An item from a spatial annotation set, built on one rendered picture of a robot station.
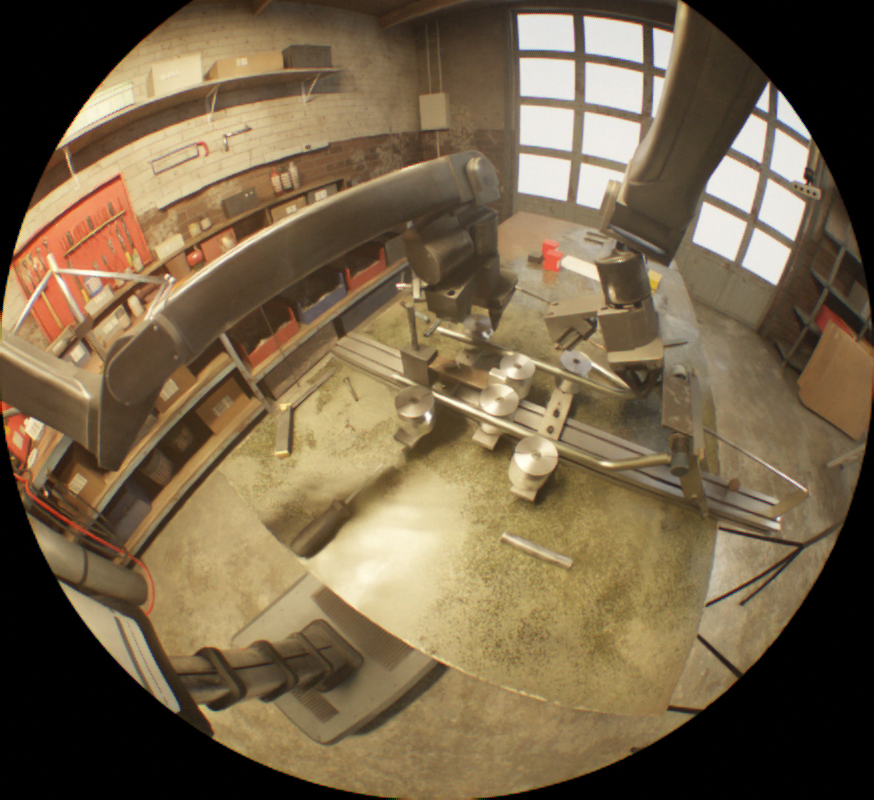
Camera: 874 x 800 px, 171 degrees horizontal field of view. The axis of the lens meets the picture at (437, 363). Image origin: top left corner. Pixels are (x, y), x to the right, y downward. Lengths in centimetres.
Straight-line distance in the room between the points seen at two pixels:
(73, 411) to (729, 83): 46
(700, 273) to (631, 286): 330
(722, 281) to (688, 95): 356
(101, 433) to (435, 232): 38
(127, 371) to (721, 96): 37
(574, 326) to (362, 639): 100
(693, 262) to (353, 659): 382
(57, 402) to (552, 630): 54
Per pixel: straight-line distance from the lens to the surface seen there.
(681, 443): 34
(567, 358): 45
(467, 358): 48
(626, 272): 31
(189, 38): 257
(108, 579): 193
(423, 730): 141
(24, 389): 35
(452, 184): 33
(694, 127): 19
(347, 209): 27
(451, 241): 33
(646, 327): 35
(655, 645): 47
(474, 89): 355
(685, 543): 51
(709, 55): 17
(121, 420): 28
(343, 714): 115
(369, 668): 106
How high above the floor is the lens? 126
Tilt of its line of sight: 44 degrees down
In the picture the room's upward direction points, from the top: 4 degrees counter-clockwise
